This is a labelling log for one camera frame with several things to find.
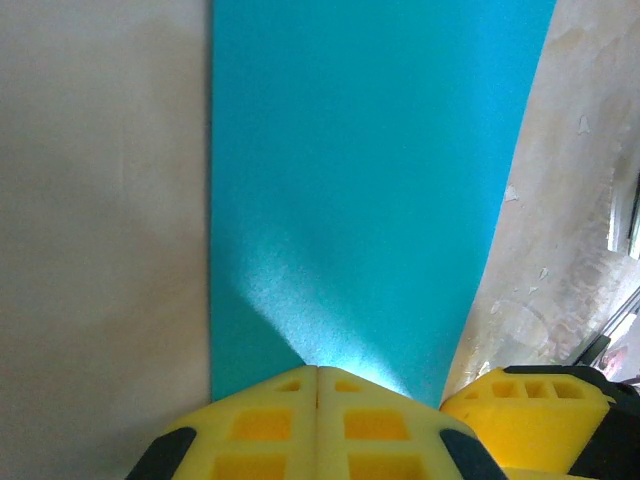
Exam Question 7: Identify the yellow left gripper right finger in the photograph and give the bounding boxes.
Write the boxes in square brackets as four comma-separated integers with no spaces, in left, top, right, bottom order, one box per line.
[315,366,506,480]

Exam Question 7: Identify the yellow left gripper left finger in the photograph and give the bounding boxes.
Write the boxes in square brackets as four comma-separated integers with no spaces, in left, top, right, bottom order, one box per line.
[127,364,321,480]

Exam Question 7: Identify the blue paper sheet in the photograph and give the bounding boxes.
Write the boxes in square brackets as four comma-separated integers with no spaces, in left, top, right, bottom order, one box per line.
[207,0,559,409]

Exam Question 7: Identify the aluminium side rail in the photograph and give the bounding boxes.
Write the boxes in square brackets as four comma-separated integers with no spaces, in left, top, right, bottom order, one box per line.
[574,287,640,366]

